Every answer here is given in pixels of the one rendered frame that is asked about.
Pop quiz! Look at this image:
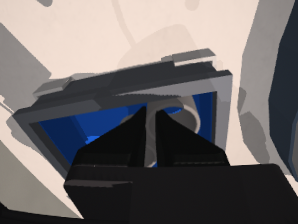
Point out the grey metal bushing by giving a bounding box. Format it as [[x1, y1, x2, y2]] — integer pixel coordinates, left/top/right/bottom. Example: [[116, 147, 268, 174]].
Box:
[[120, 114, 157, 167], [145, 95, 200, 141]]

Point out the blue bin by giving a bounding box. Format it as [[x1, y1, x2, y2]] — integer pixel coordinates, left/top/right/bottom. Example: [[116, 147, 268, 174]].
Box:
[[38, 92, 212, 165]]

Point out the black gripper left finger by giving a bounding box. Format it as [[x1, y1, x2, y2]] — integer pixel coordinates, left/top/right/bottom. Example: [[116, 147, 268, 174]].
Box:
[[71, 106, 146, 167]]

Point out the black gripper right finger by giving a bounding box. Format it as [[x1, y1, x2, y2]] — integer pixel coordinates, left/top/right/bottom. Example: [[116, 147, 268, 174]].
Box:
[[155, 109, 231, 167]]

